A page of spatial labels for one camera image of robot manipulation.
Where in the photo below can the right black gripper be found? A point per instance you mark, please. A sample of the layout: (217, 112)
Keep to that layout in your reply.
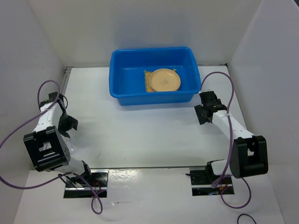
(199, 109)

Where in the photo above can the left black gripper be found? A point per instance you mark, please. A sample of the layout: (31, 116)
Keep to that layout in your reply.
(73, 122)

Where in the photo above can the clear plastic cup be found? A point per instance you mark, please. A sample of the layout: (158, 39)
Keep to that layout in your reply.
(71, 146)

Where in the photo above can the orange plastic plate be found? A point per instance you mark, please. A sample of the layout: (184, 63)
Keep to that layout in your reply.
(165, 80)

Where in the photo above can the bamboo woven mat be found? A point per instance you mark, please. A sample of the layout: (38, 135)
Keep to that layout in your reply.
(147, 80)

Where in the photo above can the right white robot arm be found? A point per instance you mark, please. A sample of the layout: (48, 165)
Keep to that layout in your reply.
(248, 152)

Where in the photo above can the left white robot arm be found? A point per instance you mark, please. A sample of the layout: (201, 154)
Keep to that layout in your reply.
(47, 146)

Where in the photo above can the blue plastic bin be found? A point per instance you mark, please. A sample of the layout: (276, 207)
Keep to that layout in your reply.
(127, 75)

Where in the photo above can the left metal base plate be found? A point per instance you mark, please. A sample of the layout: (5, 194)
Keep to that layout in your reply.
(98, 182)

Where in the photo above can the metal base plate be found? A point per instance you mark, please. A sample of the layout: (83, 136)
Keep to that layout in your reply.
(202, 179)
(98, 182)

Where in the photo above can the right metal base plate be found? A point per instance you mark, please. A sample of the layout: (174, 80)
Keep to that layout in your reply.
(202, 179)

